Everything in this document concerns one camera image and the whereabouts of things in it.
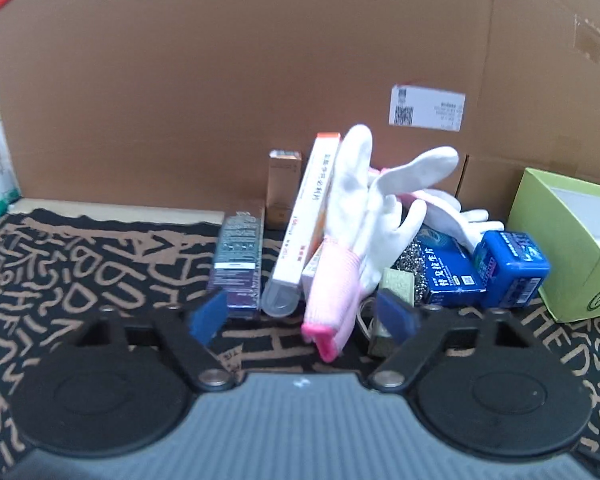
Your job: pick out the green sponge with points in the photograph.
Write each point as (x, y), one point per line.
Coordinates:
(397, 282)

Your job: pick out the blue medicine box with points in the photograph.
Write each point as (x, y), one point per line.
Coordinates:
(447, 275)

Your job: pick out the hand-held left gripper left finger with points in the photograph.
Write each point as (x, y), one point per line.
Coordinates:
(207, 312)

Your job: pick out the long white orange box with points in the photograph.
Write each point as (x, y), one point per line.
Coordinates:
(305, 210)

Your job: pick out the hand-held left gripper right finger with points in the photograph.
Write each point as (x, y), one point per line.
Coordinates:
(395, 312)

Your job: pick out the white shipping label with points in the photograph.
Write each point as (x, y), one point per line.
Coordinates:
(427, 107)

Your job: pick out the dark purple box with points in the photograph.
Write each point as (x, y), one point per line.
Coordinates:
(236, 260)

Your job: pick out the clear plastic cup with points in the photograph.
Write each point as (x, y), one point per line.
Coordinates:
(279, 300)

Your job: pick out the small brown carton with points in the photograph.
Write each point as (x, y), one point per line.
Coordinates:
(282, 185)

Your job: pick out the large cardboard box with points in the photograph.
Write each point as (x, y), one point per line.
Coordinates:
(180, 85)

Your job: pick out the light green paper box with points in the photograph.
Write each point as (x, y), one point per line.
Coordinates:
(545, 240)

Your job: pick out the steel wool scrubber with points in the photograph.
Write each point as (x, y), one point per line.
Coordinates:
(412, 262)

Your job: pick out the blue plastic container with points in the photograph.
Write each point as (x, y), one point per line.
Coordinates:
(510, 270)

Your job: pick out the white glove with pink cuff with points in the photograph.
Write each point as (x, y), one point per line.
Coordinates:
(450, 212)
(345, 210)

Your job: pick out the small white box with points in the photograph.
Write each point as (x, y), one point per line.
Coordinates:
(312, 267)

